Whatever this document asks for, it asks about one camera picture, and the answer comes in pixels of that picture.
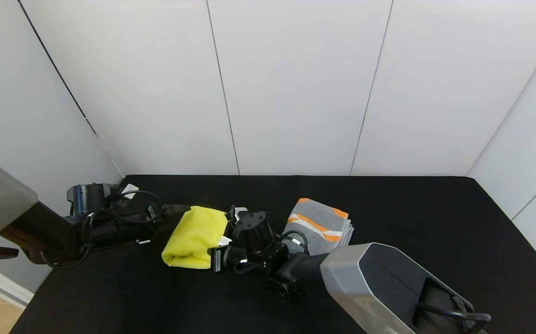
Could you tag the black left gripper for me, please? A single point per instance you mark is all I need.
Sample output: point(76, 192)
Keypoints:
point(155, 214)

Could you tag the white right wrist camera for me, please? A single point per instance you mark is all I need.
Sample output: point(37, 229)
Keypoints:
point(239, 212)

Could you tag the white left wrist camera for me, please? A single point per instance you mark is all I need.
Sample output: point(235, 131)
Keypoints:
point(129, 190)

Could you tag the small white label tag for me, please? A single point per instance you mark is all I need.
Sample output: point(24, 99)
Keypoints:
point(223, 241)

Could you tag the grey towel with orange marks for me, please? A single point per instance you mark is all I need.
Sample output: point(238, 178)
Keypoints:
point(319, 222)

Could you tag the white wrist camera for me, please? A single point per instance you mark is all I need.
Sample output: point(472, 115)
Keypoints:
point(239, 212)
point(129, 190)

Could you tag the yellow microfiber towel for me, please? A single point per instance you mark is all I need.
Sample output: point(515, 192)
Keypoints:
point(193, 236)

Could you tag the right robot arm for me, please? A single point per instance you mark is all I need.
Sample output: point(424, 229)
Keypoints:
point(388, 287)

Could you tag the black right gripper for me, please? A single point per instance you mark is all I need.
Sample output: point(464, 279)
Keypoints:
point(216, 260)

